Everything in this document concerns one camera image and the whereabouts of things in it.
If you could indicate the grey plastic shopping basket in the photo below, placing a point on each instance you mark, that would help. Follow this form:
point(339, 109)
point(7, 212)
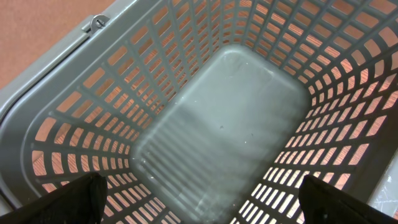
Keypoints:
point(201, 111)

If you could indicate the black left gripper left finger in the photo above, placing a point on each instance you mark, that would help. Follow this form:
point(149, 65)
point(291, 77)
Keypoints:
point(80, 201)

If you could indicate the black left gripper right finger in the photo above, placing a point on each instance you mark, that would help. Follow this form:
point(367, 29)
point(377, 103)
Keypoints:
point(323, 203)

